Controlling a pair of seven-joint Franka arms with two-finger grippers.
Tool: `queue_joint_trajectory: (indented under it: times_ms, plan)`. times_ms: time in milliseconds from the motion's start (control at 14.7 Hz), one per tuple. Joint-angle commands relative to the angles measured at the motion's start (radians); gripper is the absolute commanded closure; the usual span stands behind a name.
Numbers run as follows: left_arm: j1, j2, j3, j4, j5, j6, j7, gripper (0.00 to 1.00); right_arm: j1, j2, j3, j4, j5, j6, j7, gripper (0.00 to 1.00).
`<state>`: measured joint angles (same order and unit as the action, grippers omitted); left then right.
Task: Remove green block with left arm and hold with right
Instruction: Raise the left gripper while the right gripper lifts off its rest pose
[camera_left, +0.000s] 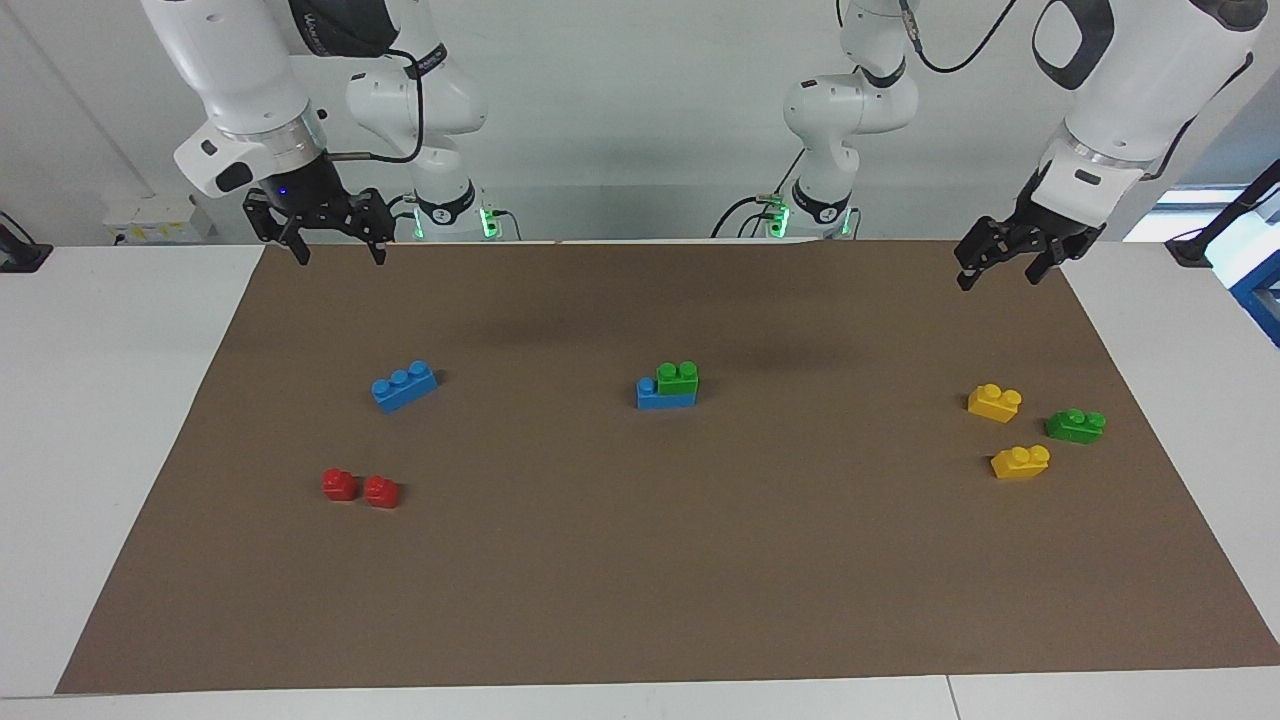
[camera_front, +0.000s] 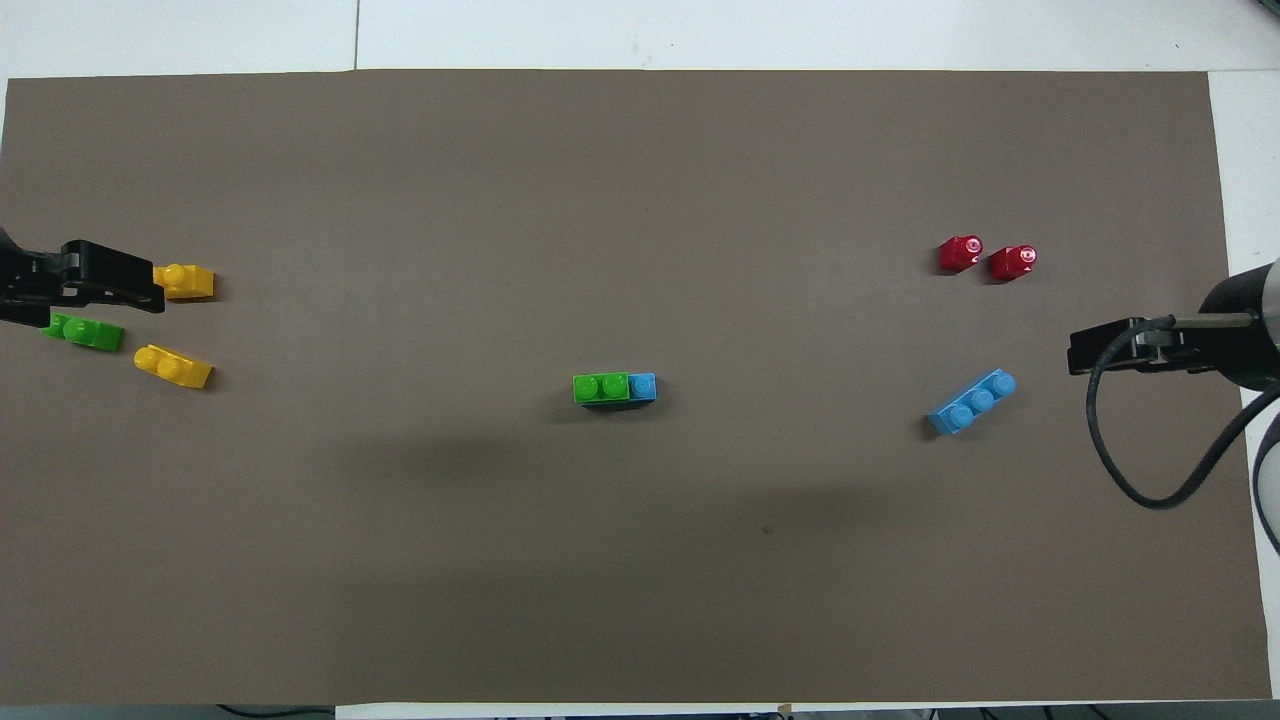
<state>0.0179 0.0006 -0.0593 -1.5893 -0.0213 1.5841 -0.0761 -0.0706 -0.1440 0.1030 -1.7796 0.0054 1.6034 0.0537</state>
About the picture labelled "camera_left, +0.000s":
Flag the blue three-stud toy block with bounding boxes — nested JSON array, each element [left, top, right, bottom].
[[372, 360, 439, 414], [636, 377, 698, 411]]

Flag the yellow two-stud toy block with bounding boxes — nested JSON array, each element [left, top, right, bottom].
[[991, 445, 1051, 481], [967, 384, 1023, 424]]

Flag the white power box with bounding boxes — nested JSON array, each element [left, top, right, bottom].
[[103, 195, 214, 244]]

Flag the black table clamp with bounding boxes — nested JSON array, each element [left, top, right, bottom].
[[0, 212, 53, 273]]

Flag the brown table mat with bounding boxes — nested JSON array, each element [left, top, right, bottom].
[[55, 240, 1280, 694]]

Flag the black right base cables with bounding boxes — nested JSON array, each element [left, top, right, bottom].
[[385, 193, 523, 242]]

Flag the black base cables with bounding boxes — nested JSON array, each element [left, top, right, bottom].
[[385, 193, 523, 242], [711, 150, 807, 239]]

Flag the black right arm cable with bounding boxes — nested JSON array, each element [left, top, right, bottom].
[[325, 45, 426, 166]]

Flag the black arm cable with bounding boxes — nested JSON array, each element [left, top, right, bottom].
[[325, 45, 426, 166], [898, 0, 1019, 74]]

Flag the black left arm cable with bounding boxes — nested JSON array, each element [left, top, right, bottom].
[[898, 0, 1019, 74]]

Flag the blue frame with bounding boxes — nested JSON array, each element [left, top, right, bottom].
[[1228, 215, 1280, 348]]

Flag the black left base cables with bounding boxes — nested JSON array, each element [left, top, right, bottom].
[[711, 150, 807, 239]]

